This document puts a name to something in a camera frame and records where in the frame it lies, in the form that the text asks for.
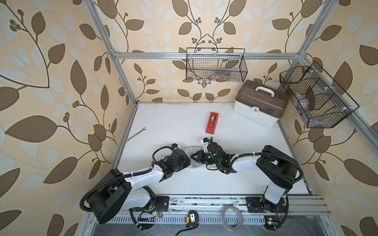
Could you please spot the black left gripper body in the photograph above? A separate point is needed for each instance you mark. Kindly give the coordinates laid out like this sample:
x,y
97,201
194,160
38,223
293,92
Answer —
x,y
184,163

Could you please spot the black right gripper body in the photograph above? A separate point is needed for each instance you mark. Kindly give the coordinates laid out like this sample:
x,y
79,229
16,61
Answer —
x,y
208,160

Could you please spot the clear bubble wrap sheet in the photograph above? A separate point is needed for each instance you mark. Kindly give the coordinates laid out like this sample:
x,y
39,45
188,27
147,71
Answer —
x,y
191,151

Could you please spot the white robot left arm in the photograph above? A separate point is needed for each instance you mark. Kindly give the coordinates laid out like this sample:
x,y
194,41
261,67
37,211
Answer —
x,y
119,191

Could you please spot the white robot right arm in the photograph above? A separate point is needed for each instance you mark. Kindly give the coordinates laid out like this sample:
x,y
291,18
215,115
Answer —
x,y
282,170

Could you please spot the red tape dispenser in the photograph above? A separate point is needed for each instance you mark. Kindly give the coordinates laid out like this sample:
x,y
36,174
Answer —
x,y
212,123

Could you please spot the silver wrench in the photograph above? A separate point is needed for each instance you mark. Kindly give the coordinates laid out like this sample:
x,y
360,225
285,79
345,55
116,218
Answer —
x,y
137,133

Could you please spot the yellow black tape measure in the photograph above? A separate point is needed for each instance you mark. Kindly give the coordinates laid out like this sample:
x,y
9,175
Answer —
x,y
192,219

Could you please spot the clear packing tape roll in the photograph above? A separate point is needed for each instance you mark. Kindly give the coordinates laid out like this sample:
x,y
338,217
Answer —
x,y
232,218

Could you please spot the white brown storage box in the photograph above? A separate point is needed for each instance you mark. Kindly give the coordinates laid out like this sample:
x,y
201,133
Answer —
x,y
260,103

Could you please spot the black wire basket back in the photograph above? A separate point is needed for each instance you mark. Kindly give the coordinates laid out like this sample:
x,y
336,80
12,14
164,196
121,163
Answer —
x,y
216,64

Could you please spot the black wire basket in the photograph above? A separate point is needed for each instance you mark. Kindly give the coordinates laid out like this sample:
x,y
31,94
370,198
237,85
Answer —
x,y
320,100
216,64

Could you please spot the aluminium frame rail front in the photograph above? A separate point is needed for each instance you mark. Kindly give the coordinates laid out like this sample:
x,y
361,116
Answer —
x,y
172,209

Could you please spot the black wire basket right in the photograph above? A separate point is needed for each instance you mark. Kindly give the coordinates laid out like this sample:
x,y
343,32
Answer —
x,y
320,100

